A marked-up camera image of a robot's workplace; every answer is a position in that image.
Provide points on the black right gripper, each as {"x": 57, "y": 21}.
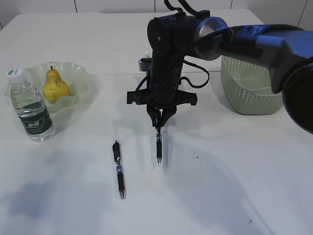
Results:
{"x": 166, "y": 97}

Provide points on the black gel pen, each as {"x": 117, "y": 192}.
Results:
{"x": 158, "y": 146}
{"x": 119, "y": 169}

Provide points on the mint green pen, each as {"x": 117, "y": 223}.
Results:
{"x": 147, "y": 55}

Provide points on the yellow pear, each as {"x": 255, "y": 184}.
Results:
{"x": 54, "y": 87}

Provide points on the clear water bottle green label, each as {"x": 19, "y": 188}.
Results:
{"x": 30, "y": 107}

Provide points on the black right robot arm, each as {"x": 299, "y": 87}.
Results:
{"x": 285, "y": 50}

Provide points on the green plastic woven basket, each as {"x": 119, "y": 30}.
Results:
{"x": 247, "y": 88}

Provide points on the green wavy glass plate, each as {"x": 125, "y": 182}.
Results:
{"x": 73, "y": 74}

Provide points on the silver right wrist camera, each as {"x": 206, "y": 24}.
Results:
{"x": 145, "y": 64}

